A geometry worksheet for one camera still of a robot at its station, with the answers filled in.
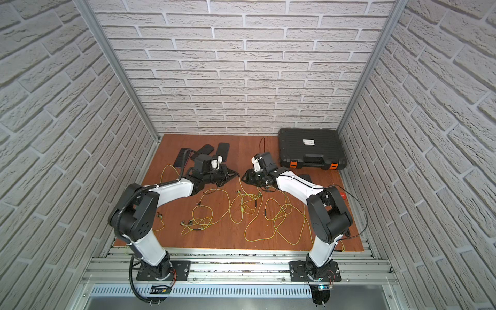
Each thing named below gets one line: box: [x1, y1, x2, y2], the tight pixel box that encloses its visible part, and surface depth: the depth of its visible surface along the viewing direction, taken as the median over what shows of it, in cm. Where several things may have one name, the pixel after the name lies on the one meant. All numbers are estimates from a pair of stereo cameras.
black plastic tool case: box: [278, 127, 348, 170], surface depth 109 cm
